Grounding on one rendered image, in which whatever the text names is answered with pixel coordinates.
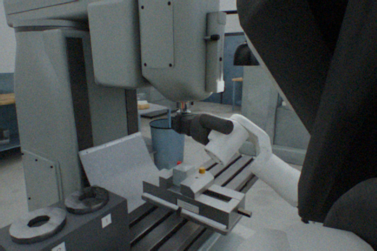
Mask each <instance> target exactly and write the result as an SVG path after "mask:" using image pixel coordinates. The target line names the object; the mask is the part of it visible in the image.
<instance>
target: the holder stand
mask: <svg viewBox="0 0 377 251"><path fill-rule="evenodd" d="M0 251H131V248H130V232H129V223H128V207H127V199H126V198H125V197H123V196H120V195H118V194H116V193H114V192H111V191H109V190H107V189H105V188H102V187H100V186H98V185H96V184H95V185H93V186H91V187H86V188H82V189H79V190H76V191H74V192H73V193H71V194H69V196H68V197H67V198H65V199H62V200H60V201H58V202H56V203H54V204H52V205H50V206H47V207H45V208H41V209H36V210H33V212H29V213H27V214H25V215H23V216H21V217H20V218H18V219H16V221H14V222H13V223H11V224H9V225H7V226H5V227H3V228H1V229H0Z"/></svg>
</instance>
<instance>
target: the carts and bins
mask: <svg viewBox="0 0 377 251"><path fill-rule="evenodd" d="M161 110H167V117H168V118H167V119H159V120H154V121H151V122H150V123H149V125H150V131H151V138H148V137H144V136H142V137H143V139H144V142H145V144H146V148H147V150H148V152H149V155H152V154H153V158H154V164H155V166H156V167H157V169H158V170H159V171H160V170H162V169H167V170H170V169H172V168H173V167H175V166H177V162H178V161H181V162H183V157H184V138H185V134H179V133H177V132H175V131H174V130H173V129H172V127H171V107H170V106H168V107H166V106H163V105H157V104H152V103H148V102H147V101H146V100H145V94H143V93H142V94H138V113H139V125H140V132H141V118H140V114H146V113H152V112H156V111H161Z"/></svg>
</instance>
